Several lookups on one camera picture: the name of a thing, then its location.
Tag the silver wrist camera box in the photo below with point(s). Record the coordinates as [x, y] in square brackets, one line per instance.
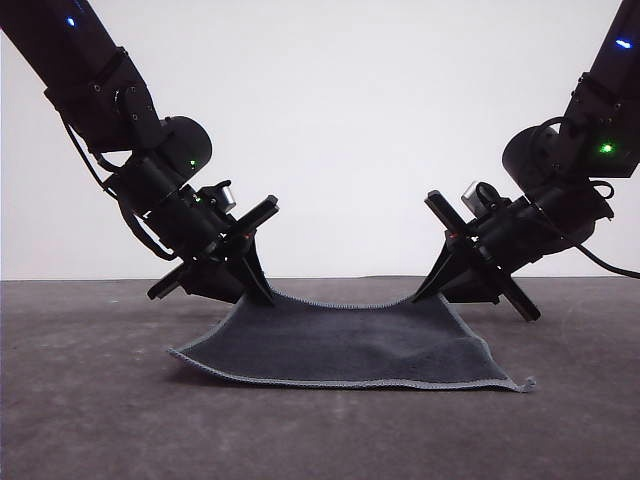
[471, 197]
[227, 196]

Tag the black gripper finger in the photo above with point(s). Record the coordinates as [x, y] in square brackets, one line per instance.
[215, 282]
[477, 290]
[252, 265]
[452, 262]

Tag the grey table cloth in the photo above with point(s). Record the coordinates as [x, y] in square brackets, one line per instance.
[100, 425]

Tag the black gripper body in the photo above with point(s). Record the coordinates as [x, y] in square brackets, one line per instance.
[192, 225]
[515, 235]

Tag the purple towel with grey hem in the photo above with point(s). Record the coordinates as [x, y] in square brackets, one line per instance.
[340, 345]

